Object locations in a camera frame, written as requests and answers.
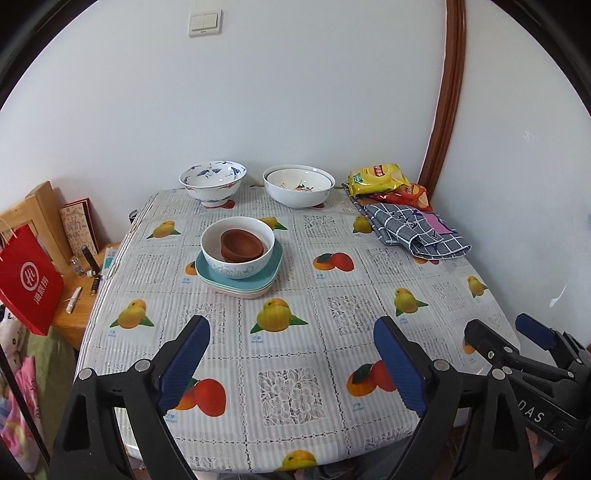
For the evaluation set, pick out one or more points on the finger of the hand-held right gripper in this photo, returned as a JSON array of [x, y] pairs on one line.
[[538, 330], [482, 339]]

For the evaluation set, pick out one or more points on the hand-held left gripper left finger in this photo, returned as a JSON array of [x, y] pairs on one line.
[[184, 364]]

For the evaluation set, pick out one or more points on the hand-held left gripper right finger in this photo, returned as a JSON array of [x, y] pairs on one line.
[[399, 364]]

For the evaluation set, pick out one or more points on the pink square plate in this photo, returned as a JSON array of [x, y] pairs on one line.
[[244, 295]]

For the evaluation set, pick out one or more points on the green square plate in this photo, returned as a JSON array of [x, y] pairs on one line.
[[244, 289]]

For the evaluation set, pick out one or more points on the white patterned bowl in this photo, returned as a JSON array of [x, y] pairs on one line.
[[240, 270]]

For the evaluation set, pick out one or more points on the small brown bowl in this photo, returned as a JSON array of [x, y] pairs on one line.
[[240, 242], [257, 258]]

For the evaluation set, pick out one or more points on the blue square plate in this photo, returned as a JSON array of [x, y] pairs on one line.
[[273, 263]]

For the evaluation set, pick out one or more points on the fruit printed tablecloth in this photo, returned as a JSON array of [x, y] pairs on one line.
[[286, 350]]

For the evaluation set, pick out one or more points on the brown tube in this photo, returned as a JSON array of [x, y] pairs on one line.
[[95, 285]]

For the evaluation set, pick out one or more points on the wooden side table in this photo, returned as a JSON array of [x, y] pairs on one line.
[[69, 323]]

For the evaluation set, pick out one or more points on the pale blue packet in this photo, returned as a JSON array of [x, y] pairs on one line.
[[110, 263]]

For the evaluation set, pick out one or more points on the silver tube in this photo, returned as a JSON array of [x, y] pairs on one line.
[[74, 300]]

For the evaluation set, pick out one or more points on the green blanket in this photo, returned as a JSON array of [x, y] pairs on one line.
[[51, 369]]

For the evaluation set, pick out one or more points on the black lipstick tube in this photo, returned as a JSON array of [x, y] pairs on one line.
[[90, 261]]

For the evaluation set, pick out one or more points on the grey checked cloth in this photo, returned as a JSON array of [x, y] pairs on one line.
[[401, 221]]

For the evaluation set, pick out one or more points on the small glass bottle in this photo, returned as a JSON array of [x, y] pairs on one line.
[[76, 266]]

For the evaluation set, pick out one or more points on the red snack bag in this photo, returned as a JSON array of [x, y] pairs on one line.
[[415, 194]]

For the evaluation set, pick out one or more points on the thin black rod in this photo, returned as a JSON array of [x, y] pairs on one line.
[[23, 401]]

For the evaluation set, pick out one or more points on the pink floral cloth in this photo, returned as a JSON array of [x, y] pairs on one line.
[[21, 406]]

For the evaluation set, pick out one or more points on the red paper bag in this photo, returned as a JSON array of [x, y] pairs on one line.
[[27, 286]]

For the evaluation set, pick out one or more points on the brown patterned book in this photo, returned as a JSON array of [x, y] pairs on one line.
[[76, 226]]

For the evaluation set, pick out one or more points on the white spotted cloth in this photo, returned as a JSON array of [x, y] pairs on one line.
[[10, 339]]

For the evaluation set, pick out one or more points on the blue and white footed bowl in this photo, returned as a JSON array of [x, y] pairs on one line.
[[212, 184]]

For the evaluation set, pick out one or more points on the yellow snack bag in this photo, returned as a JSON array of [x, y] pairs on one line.
[[374, 177]]

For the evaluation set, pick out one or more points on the large white bowl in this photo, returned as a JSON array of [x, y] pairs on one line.
[[295, 199]]

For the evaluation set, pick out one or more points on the white bowl painted inside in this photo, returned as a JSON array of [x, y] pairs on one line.
[[286, 181]]

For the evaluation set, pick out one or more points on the brown wooden door frame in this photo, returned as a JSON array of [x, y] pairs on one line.
[[450, 92]]

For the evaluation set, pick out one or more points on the white wall switch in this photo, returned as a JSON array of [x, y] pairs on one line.
[[204, 23]]

